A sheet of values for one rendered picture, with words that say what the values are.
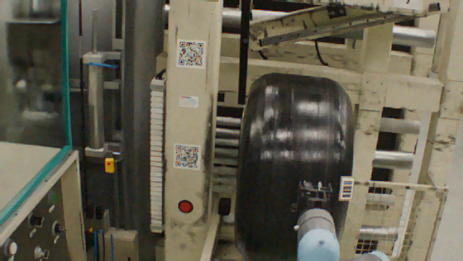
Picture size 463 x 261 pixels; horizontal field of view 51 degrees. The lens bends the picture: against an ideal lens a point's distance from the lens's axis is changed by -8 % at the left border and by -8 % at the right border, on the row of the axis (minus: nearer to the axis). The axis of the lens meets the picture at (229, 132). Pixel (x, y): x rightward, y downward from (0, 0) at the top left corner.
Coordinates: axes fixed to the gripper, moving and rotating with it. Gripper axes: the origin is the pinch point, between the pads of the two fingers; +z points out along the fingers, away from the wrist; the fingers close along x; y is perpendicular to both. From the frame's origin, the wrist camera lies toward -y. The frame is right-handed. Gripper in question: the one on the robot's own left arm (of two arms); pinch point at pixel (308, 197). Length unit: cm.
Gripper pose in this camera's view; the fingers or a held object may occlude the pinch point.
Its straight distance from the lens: 127.9
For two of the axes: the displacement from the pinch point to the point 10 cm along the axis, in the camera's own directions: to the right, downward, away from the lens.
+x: -9.9, -1.0, 0.6
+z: 0.9, -2.6, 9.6
